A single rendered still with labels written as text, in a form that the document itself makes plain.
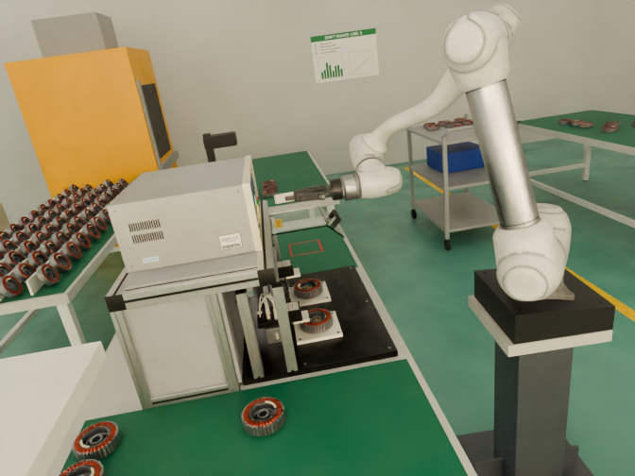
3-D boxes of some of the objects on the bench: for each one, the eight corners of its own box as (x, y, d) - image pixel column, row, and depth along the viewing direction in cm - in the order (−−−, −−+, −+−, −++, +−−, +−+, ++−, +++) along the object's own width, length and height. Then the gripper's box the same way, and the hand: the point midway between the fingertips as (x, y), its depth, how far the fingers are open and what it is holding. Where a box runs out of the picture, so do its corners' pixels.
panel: (246, 282, 195) (231, 216, 184) (242, 382, 133) (221, 291, 122) (243, 283, 194) (229, 217, 184) (238, 382, 133) (216, 292, 122)
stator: (264, 444, 113) (261, 433, 111) (234, 426, 120) (231, 415, 118) (295, 416, 120) (292, 405, 119) (266, 400, 127) (263, 389, 126)
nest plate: (325, 283, 185) (324, 280, 184) (331, 301, 171) (331, 297, 170) (288, 290, 183) (288, 287, 183) (291, 308, 169) (290, 305, 169)
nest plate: (334, 314, 162) (334, 310, 162) (343, 336, 148) (342, 333, 148) (293, 321, 161) (293, 317, 160) (297, 345, 147) (297, 342, 147)
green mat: (406, 359, 137) (406, 358, 137) (514, 565, 80) (514, 564, 80) (85, 420, 130) (85, 420, 130) (-46, 695, 73) (-46, 694, 73)
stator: (319, 283, 182) (318, 275, 181) (325, 296, 172) (324, 287, 171) (292, 289, 181) (290, 280, 180) (297, 302, 171) (295, 294, 169)
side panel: (239, 384, 136) (216, 288, 124) (239, 391, 133) (216, 294, 121) (145, 402, 134) (112, 307, 122) (142, 410, 131) (109, 313, 119)
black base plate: (354, 269, 198) (353, 264, 197) (398, 356, 138) (397, 349, 138) (247, 288, 194) (246, 283, 194) (243, 385, 135) (242, 380, 134)
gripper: (346, 203, 155) (277, 214, 153) (339, 194, 167) (275, 204, 165) (344, 182, 152) (273, 194, 151) (337, 174, 165) (271, 184, 163)
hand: (284, 197), depth 158 cm, fingers closed
